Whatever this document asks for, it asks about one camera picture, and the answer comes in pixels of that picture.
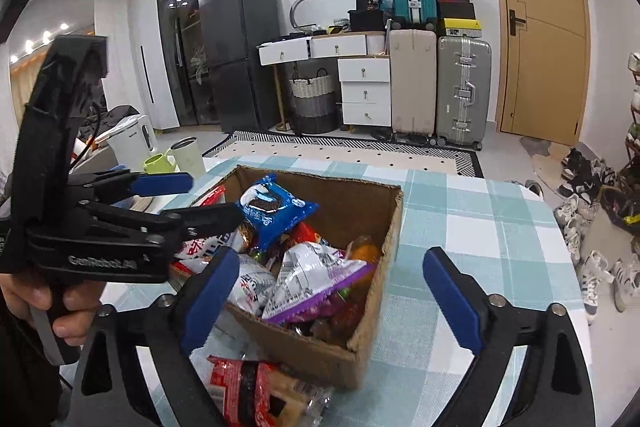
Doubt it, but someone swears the beige suitcase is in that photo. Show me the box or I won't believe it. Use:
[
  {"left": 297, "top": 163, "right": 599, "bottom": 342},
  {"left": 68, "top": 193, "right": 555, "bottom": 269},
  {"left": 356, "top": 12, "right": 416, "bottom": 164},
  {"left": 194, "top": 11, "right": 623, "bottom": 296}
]
[{"left": 389, "top": 28, "right": 439, "bottom": 144}]

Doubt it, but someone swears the yellow black shoe box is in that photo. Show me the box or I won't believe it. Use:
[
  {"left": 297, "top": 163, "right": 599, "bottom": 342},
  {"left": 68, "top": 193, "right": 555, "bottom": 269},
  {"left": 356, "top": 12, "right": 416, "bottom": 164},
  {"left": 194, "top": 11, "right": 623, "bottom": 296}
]
[{"left": 438, "top": 18, "right": 490, "bottom": 39}]

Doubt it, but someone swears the white desk with drawers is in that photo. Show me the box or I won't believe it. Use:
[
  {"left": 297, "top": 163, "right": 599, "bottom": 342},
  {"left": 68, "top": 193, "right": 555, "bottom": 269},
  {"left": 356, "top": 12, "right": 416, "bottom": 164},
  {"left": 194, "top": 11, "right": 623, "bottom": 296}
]
[{"left": 257, "top": 32, "right": 394, "bottom": 128}]

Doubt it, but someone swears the dark clothes pile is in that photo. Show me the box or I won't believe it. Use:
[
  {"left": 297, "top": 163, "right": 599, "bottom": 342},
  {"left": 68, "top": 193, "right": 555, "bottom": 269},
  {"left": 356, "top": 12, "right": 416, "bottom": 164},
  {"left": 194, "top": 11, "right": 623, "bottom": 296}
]
[{"left": 101, "top": 105, "right": 141, "bottom": 131}]

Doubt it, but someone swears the person's left hand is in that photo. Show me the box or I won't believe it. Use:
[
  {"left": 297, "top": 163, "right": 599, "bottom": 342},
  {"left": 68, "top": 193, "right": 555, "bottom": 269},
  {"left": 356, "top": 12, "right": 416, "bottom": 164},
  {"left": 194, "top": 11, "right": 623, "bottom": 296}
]
[{"left": 0, "top": 271, "right": 108, "bottom": 348}]

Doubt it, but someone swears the dark glass door cabinet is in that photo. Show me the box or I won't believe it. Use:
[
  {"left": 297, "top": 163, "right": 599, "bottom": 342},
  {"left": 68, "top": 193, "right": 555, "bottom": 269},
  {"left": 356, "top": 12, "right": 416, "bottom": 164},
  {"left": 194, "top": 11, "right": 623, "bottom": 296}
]
[{"left": 156, "top": 0, "right": 234, "bottom": 128}]

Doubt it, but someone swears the brown cardboard box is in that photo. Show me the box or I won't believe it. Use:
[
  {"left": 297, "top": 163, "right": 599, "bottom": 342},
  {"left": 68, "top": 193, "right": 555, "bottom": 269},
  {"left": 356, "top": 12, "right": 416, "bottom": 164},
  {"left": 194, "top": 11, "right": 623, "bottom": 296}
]
[{"left": 167, "top": 164, "right": 405, "bottom": 390}]

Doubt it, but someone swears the plain black shoe box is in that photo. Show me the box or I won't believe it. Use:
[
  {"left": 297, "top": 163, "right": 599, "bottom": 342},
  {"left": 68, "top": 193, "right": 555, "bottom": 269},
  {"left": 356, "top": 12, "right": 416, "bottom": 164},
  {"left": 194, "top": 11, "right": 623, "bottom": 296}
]
[{"left": 437, "top": 2, "right": 476, "bottom": 20}]

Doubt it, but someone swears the woven laundry basket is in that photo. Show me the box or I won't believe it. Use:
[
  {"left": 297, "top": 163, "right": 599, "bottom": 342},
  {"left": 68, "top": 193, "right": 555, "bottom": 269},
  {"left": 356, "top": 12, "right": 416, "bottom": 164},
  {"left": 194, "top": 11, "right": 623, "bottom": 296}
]
[{"left": 289, "top": 68, "right": 337, "bottom": 136}]

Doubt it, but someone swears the dark grey refrigerator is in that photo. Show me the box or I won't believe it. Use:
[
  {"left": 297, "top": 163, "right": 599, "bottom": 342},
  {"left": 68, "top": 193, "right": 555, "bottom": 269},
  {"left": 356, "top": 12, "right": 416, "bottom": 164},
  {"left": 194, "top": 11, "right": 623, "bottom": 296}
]
[{"left": 197, "top": 0, "right": 284, "bottom": 134}]

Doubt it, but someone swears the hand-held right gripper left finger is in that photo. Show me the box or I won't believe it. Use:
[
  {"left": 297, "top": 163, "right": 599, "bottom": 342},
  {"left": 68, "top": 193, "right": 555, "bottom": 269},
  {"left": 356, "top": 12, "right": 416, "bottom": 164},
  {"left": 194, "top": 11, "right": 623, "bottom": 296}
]
[{"left": 67, "top": 246, "right": 241, "bottom": 427}]

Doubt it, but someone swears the white electric kettle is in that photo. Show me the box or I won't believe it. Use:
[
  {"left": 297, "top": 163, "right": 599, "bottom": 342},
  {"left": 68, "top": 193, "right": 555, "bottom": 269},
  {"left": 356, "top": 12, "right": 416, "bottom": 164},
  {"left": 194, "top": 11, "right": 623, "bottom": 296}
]
[{"left": 106, "top": 114, "right": 159, "bottom": 166}]

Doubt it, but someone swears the white wardrobe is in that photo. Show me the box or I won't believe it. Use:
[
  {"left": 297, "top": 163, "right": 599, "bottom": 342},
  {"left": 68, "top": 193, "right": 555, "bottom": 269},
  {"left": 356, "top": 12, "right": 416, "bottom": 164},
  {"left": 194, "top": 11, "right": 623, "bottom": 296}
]
[{"left": 132, "top": 0, "right": 181, "bottom": 130}]

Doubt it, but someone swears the green cup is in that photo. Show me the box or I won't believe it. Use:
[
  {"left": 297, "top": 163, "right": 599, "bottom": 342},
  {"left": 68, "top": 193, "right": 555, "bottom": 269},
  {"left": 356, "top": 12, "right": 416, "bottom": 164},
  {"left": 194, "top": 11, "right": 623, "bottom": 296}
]
[{"left": 143, "top": 152, "right": 177, "bottom": 176}]

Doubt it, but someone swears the red brown snack packet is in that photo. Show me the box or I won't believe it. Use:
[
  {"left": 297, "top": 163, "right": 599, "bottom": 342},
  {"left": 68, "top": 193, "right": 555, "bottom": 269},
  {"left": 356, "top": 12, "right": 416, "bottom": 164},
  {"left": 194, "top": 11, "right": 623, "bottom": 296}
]
[{"left": 290, "top": 292, "right": 373, "bottom": 349}]

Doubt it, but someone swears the black cable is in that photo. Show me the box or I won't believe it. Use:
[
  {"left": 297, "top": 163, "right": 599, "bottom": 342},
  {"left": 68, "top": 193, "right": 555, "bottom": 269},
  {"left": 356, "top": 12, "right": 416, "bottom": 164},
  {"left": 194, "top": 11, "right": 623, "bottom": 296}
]
[{"left": 69, "top": 127, "right": 102, "bottom": 170}]

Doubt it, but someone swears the red black snack packet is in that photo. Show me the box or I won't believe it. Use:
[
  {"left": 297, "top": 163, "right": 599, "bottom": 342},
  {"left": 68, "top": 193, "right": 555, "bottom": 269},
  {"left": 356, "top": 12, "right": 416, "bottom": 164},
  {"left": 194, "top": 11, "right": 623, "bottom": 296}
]
[{"left": 206, "top": 354, "right": 336, "bottom": 427}]

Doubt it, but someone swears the white tumbler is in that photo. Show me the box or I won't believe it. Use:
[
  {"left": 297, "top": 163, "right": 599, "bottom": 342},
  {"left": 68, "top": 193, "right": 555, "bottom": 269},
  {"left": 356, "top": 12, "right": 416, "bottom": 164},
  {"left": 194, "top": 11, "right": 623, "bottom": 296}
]
[{"left": 167, "top": 137, "right": 206, "bottom": 178}]

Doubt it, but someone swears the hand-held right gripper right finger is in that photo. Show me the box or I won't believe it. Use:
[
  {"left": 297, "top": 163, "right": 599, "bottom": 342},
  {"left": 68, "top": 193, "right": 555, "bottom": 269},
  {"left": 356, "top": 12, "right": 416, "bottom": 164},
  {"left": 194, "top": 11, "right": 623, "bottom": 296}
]
[{"left": 422, "top": 246, "right": 596, "bottom": 427}]

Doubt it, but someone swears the wooden door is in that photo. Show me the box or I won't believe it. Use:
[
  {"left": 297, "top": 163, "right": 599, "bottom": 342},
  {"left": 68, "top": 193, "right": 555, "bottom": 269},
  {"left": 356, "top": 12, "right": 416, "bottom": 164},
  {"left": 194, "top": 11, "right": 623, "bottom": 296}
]
[{"left": 482, "top": 0, "right": 591, "bottom": 148}]

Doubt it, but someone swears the silver suitcase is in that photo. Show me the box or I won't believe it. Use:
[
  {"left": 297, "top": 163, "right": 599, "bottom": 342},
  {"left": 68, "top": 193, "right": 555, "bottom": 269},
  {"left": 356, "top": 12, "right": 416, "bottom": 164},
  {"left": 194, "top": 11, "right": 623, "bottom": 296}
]
[{"left": 436, "top": 36, "right": 494, "bottom": 151}]

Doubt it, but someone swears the blue cookie packet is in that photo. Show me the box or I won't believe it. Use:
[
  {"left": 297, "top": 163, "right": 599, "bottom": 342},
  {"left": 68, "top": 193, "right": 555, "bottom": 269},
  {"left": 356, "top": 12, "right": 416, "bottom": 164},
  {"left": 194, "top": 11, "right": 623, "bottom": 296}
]
[{"left": 239, "top": 173, "right": 320, "bottom": 253}]

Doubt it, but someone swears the shoe rack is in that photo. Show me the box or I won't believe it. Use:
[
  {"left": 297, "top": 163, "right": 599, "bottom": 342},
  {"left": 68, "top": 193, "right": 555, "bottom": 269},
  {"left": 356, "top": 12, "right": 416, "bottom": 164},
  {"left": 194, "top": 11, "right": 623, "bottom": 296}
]
[{"left": 600, "top": 52, "right": 640, "bottom": 233}]

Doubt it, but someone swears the flat black box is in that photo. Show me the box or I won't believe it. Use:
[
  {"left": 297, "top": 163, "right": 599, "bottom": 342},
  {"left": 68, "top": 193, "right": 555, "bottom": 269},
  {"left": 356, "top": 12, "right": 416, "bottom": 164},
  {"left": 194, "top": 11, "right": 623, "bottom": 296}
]
[{"left": 348, "top": 9, "right": 394, "bottom": 33}]

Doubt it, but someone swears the pile of shoes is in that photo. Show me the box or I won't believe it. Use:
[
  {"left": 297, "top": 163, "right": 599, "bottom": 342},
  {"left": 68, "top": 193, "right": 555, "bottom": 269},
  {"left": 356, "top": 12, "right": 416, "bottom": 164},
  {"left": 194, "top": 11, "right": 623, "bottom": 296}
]
[{"left": 525, "top": 147, "right": 640, "bottom": 326}]

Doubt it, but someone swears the orange snack packet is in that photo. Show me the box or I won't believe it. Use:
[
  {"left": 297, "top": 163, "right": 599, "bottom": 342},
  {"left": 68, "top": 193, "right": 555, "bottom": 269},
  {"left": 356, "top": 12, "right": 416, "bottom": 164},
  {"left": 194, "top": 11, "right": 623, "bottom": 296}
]
[{"left": 345, "top": 234, "right": 384, "bottom": 288}]

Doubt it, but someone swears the silver snack packet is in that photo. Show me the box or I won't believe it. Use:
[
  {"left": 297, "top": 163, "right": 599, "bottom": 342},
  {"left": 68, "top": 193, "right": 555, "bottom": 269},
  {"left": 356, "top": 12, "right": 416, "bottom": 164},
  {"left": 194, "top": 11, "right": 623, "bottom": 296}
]
[{"left": 260, "top": 242, "right": 377, "bottom": 325}]

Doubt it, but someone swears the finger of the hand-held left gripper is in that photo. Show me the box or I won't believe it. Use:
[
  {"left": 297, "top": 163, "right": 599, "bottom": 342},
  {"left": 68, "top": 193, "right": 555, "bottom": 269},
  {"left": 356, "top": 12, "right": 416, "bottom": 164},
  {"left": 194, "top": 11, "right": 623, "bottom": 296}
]
[
  {"left": 69, "top": 171, "right": 194, "bottom": 202},
  {"left": 84, "top": 202, "right": 246, "bottom": 253}
]

